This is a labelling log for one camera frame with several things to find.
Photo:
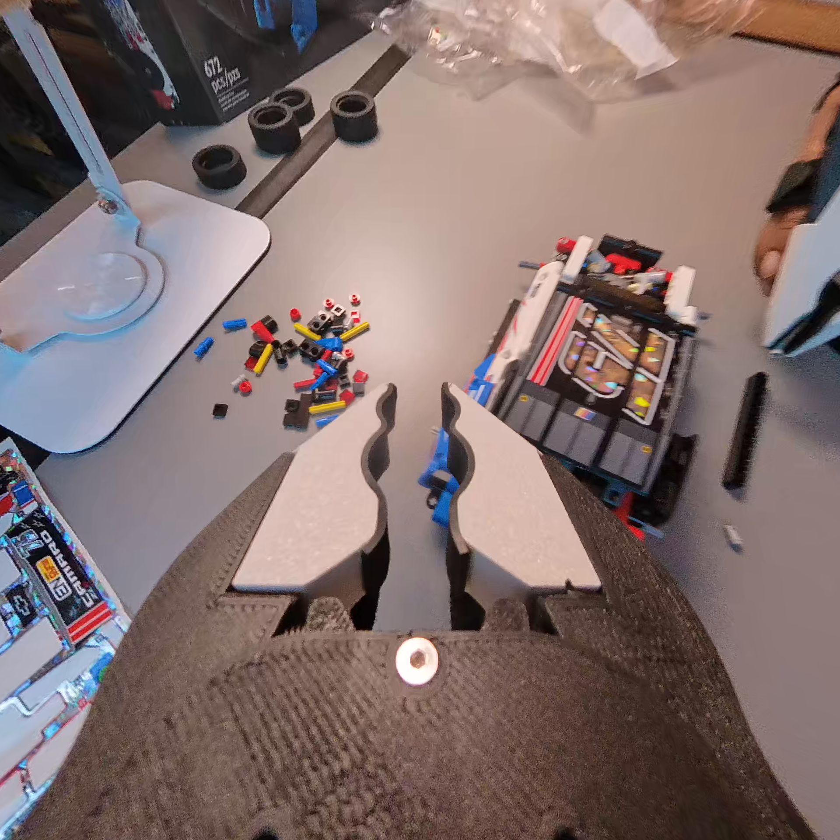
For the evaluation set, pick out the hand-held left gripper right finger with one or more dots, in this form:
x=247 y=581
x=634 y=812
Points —
x=518 y=518

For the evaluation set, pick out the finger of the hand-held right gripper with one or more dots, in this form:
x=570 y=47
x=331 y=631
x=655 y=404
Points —
x=820 y=334
x=797 y=275

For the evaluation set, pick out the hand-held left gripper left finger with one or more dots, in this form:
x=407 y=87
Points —
x=308 y=512

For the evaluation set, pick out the long black lego beam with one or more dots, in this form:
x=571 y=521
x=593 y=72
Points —
x=745 y=430

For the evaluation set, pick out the lego race car model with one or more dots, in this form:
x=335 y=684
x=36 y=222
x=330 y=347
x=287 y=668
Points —
x=610 y=367

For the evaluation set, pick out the small grey lego pin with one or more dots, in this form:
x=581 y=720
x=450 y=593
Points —
x=732 y=537

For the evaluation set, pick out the pile of small lego pieces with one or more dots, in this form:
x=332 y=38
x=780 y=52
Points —
x=321 y=344

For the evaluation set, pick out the black rubber lego tyre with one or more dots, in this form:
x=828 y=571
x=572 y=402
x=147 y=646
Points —
x=274 y=131
x=298 y=98
x=218 y=169
x=354 y=121

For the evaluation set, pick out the black lego set box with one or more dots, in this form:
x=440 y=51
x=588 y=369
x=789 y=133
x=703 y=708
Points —
x=216 y=39

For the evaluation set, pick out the white book stand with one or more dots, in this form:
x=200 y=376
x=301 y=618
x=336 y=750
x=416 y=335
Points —
x=164 y=295

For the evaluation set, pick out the shiny sticker sheet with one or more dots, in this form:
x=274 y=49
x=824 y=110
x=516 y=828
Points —
x=46 y=623

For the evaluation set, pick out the pile of clear plastic bags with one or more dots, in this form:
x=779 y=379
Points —
x=525 y=46

